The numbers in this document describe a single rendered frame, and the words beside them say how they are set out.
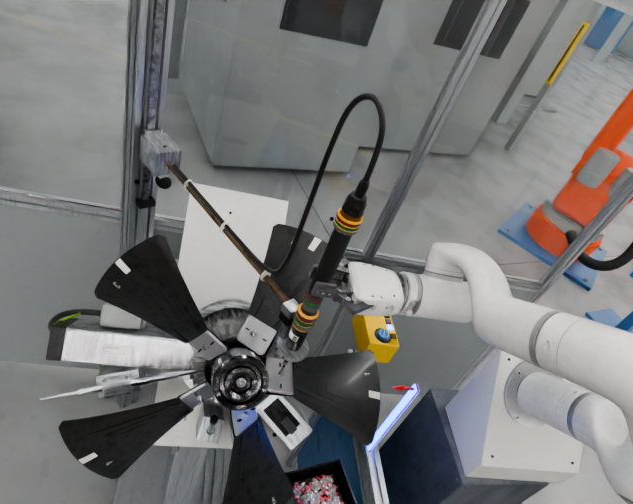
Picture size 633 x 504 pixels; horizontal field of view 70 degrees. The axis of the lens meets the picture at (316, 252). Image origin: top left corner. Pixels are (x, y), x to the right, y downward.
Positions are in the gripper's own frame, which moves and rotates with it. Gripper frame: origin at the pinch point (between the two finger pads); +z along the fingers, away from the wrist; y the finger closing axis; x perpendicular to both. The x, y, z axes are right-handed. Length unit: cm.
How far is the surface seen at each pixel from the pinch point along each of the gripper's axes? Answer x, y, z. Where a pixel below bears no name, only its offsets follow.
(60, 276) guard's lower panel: -85, 71, 68
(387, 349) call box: -44, 21, -38
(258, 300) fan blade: -20.9, 12.4, 7.2
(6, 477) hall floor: -150, 24, 76
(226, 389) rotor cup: -28.8, -6.1, 12.3
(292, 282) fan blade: -14.2, 13.0, 1.0
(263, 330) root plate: -23.1, 5.7, 5.7
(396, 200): -22, 70, -43
